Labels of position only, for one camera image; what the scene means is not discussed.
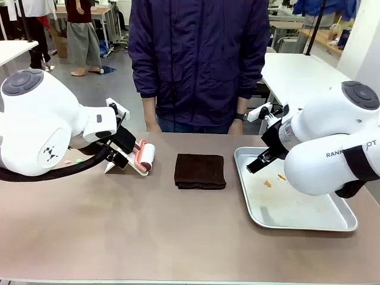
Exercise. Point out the dark brown towel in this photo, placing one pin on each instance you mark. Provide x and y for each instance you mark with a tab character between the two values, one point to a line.
199	171

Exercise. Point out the white folded roller stand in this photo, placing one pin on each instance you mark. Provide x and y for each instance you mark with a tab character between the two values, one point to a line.
139	172

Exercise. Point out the person in purple jacket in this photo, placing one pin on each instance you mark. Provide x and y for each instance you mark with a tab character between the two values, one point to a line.
199	59

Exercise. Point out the mannequin in dark clothing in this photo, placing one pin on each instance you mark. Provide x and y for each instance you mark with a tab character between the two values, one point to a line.
40	41

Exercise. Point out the wooden workbench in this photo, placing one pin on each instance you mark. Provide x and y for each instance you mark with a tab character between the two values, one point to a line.
325	38

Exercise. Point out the clear plastic cup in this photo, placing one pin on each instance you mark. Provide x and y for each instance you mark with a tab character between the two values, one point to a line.
334	34

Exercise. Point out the brown cardboard box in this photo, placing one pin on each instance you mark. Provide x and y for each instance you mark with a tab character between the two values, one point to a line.
60	41

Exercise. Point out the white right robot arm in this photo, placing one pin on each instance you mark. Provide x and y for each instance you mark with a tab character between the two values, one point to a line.
326	142

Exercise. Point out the dark blue can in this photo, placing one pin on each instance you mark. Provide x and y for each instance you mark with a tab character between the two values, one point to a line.
345	38

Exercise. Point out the wooden desk with metal legs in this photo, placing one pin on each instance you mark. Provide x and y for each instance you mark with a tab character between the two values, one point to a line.
101	17

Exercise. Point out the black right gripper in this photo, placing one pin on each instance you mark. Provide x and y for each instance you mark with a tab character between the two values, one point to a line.
273	138

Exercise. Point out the black wristwatch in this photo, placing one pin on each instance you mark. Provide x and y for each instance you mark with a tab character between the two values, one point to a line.
241	116

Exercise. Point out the black pole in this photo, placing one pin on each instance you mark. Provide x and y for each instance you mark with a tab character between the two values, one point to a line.
26	23
313	29

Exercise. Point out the person's right forearm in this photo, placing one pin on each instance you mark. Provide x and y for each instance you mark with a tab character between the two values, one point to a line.
149	110

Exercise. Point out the person's right hand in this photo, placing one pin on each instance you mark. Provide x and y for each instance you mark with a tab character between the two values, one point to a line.
153	127

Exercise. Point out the person's left forearm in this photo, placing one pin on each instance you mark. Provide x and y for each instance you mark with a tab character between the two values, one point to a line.
242	105

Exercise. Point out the silver metal tray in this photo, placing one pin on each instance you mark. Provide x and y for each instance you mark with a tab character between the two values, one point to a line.
285	205

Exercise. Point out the small white table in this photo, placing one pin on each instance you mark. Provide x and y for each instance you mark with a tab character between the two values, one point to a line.
15	50

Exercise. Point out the orange food scrap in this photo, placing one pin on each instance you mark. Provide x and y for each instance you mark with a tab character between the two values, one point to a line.
268	183
281	177

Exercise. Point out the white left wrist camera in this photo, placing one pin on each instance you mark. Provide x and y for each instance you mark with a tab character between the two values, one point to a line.
118	108

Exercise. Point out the large white table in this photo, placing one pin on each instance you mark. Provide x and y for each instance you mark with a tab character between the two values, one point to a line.
297	80

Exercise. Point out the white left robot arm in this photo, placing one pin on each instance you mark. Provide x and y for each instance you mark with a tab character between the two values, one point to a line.
35	118

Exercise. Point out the pink lint roller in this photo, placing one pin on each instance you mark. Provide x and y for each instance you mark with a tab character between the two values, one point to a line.
145	154

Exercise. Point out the blue jeans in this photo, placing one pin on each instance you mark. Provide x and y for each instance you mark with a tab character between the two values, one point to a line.
193	128

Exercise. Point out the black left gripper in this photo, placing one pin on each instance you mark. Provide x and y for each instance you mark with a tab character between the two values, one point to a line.
124	141

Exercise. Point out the person's left hand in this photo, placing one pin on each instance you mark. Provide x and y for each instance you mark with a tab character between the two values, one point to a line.
236	127

